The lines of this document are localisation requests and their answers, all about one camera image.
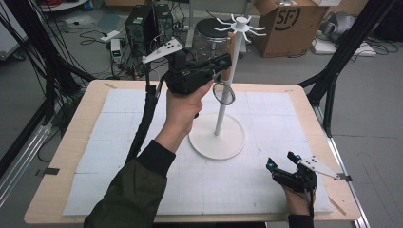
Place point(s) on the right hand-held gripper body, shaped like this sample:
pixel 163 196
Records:
pixel 297 182

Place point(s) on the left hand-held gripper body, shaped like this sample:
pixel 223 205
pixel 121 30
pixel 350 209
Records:
pixel 187 77

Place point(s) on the white hook rack stand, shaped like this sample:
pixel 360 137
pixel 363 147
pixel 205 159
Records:
pixel 217 139

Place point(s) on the person's right hand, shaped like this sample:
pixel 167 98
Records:
pixel 297 204

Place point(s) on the person's left hand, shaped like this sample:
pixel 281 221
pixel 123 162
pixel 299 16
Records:
pixel 182 110

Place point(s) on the black round stool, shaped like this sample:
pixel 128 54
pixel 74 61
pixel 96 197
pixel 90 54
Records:
pixel 209 30

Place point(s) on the white grid mat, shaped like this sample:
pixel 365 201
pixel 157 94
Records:
pixel 237 183

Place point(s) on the black tape strip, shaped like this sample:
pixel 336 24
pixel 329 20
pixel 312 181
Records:
pixel 49 171
pixel 345 177

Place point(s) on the small black computer tower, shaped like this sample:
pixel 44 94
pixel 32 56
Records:
pixel 164 22

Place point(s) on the large black computer tower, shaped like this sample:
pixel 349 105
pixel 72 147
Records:
pixel 139 31

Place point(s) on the brown cardboard box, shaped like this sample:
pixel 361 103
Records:
pixel 288 34

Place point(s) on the white power supply unit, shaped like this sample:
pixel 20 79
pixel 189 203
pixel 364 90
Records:
pixel 116 50

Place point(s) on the white power strip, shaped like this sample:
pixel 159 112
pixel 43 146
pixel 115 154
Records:
pixel 110 35

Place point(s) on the grey bag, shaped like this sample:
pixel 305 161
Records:
pixel 339 27

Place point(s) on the white round table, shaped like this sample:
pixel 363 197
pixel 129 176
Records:
pixel 63 4

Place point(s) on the aluminium rail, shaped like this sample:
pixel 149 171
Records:
pixel 22 164
pixel 345 158

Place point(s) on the black metal frame stand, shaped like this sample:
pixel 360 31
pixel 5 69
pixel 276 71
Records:
pixel 47 57
pixel 335 60

